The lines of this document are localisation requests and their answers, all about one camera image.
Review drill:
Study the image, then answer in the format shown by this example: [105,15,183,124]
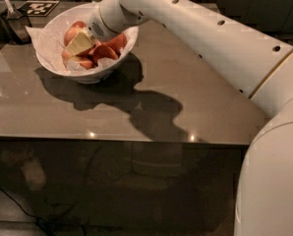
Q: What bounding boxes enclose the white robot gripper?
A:
[65,0,149,57]

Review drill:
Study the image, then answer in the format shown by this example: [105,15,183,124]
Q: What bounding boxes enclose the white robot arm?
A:
[81,0,293,236]

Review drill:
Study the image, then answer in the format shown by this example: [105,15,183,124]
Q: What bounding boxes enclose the back left red apple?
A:
[71,21,87,29]

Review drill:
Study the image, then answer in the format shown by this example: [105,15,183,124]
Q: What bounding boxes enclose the red apple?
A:
[71,21,87,29]
[105,33,127,53]
[92,45,118,65]

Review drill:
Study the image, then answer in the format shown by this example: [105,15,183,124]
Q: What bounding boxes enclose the white bowl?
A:
[34,2,140,85]

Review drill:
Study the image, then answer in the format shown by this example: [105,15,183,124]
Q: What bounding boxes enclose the front centre red apple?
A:
[92,45,118,65]

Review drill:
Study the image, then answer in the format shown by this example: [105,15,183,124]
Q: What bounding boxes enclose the front pale apple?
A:
[67,56,94,70]

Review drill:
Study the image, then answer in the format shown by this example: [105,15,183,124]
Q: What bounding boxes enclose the small left pale apple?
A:
[61,49,73,62]

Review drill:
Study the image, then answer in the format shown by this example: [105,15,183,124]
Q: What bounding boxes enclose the right red apple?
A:
[105,33,127,53]

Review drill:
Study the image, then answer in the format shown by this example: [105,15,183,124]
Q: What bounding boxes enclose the black fiducial marker card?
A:
[19,0,59,17]

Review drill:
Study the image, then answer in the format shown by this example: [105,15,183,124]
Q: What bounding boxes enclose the black scoop with white handle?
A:
[1,0,30,44]

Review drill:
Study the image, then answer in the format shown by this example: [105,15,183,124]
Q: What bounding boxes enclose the black floor cable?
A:
[0,175,88,236]

